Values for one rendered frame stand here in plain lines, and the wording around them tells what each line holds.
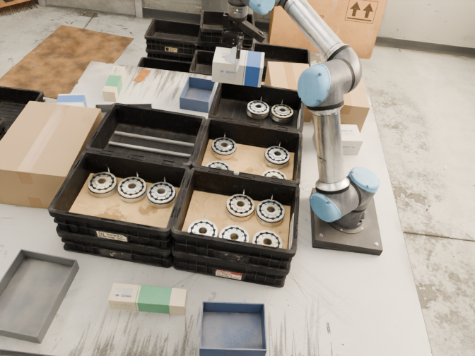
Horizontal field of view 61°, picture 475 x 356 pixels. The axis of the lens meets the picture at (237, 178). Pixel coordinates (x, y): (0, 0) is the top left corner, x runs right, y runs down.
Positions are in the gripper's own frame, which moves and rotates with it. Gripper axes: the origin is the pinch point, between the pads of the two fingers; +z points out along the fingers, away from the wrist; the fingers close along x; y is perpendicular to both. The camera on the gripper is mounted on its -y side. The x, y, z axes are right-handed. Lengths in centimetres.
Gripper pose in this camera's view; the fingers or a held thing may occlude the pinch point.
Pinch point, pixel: (238, 63)
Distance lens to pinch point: 171.7
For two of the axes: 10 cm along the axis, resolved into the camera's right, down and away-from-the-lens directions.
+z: -0.8, 6.9, 7.2
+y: -9.9, -1.2, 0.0
